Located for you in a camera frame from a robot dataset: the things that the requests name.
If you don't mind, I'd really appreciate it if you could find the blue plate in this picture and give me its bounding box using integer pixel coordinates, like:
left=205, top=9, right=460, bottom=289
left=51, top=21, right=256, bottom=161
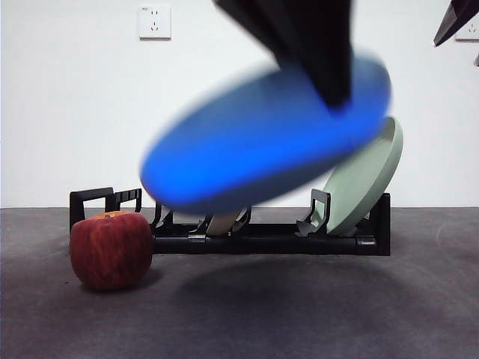
left=138, top=46, right=393, bottom=216

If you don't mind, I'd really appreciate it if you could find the red apple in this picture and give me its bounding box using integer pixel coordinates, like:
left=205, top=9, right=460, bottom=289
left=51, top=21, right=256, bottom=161
left=69, top=210, right=155, bottom=292

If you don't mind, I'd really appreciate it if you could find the pale green plate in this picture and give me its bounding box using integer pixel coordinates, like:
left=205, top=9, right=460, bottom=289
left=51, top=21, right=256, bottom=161
left=322, top=115, right=405, bottom=235

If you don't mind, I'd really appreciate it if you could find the cream plate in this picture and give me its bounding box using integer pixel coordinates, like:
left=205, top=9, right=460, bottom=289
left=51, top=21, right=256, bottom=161
left=207, top=212, right=241, bottom=237

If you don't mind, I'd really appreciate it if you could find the black plate rack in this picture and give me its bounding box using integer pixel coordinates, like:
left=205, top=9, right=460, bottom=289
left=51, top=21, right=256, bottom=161
left=69, top=186, right=392, bottom=257

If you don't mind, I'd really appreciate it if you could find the white wall socket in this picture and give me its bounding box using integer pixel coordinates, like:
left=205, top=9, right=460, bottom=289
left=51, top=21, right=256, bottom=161
left=454, top=20, right=479, bottom=42
left=138, top=5, right=172, bottom=41

